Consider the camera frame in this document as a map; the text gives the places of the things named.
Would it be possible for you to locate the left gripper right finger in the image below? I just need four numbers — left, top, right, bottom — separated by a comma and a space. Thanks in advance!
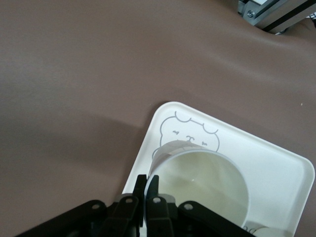
145, 174, 178, 237

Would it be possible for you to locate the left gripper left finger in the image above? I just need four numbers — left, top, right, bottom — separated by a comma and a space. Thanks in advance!
102, 174, 147, 237

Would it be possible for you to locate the white IKEA cup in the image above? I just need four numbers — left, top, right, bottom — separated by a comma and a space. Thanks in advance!
149, 139, 250, 233

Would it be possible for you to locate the cream tray with bear print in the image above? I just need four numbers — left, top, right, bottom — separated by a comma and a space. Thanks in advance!
122, 100, 316, 237

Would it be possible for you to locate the aluminium frame rail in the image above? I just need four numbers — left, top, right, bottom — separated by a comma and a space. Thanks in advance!
237, 0, 316, 35

